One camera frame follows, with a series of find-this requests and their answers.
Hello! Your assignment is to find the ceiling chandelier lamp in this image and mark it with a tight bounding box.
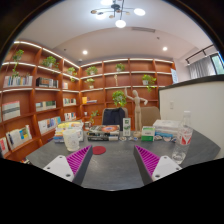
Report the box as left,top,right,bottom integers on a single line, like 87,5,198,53
90,0,146,28

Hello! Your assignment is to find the stack of dark books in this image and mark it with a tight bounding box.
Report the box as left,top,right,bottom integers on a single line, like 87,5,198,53
87,125,120,141

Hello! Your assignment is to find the white partition counter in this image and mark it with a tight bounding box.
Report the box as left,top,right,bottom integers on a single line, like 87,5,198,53
159,75,224,158

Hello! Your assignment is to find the wooden artist mannequin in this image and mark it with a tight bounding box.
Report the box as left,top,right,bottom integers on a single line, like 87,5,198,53
125,90,148,132

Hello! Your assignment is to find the white patterned cup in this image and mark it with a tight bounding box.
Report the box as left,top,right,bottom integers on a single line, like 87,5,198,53
63,129,79,152

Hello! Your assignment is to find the tan chair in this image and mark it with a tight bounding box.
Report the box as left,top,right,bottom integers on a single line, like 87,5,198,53
141,106,161,126

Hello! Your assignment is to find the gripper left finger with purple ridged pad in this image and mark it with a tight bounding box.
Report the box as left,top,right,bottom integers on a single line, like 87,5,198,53
44,145,93,185

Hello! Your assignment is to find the wooden wall bookshelf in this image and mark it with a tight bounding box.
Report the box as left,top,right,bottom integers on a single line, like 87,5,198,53
0,41,175,161

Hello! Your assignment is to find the grey window curtain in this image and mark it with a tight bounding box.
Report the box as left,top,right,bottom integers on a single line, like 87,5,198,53
188,56,216,79

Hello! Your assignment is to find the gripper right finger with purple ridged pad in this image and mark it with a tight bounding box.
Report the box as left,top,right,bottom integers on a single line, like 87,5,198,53
134,145,181,185

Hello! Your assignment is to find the clear plastic water bottle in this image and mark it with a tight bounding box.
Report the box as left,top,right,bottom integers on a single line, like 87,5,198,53
172,111,193,164

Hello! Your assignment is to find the potted green plant centre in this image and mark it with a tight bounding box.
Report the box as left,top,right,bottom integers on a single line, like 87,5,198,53
112,90,126,107

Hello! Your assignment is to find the stack of white boxes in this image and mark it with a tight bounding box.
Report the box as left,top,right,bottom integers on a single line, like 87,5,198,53
153,120,180,137

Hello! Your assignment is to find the red round coaster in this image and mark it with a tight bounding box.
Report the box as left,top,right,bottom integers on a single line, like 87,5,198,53
93,146,106,155

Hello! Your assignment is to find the white green standing carton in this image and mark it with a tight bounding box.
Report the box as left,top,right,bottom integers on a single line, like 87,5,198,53
123,118,131,136

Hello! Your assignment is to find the green white small box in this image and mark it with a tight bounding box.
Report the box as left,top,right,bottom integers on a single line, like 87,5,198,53
141,126,155,141

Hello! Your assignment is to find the colourful book stack left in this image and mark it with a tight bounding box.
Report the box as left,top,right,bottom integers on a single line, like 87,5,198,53
53,120,85,144

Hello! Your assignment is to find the dark blue chair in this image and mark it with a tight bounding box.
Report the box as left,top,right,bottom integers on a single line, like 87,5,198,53
102,108,125,130

